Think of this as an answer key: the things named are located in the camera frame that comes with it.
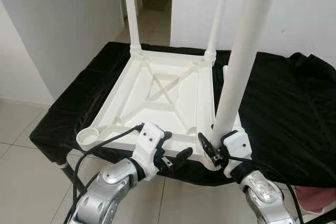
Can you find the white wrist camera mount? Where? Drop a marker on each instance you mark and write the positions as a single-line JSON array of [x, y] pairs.
[[239, 142], [147, 142]]

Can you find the white plastic table top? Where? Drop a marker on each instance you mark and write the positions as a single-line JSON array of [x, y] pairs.
[[157, 108]]

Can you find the black cloth table cover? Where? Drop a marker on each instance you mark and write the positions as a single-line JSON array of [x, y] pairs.
[[294, 108]]

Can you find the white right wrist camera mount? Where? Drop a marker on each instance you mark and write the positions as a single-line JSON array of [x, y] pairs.
[[239, 142]]

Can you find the brown door mat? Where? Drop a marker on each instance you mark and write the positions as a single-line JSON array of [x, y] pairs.
[[157, 3]]

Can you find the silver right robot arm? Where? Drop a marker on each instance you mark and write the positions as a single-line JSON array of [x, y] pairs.
[[265, 195]]

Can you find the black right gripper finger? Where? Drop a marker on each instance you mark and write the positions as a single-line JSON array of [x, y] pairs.
[[206, 142]]

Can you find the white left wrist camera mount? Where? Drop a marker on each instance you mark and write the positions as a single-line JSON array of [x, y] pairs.
[[147, 142]]

